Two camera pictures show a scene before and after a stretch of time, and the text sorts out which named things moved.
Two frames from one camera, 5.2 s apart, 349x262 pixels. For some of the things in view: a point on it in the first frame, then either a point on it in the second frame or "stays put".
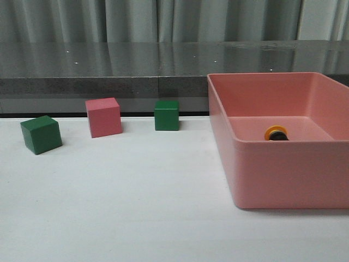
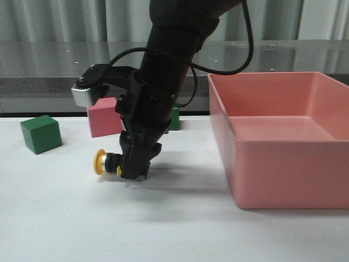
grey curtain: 47,21 stays put
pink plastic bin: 310,169 stays put
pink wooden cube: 104,115 stays put
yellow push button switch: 276,132 -> 108,162
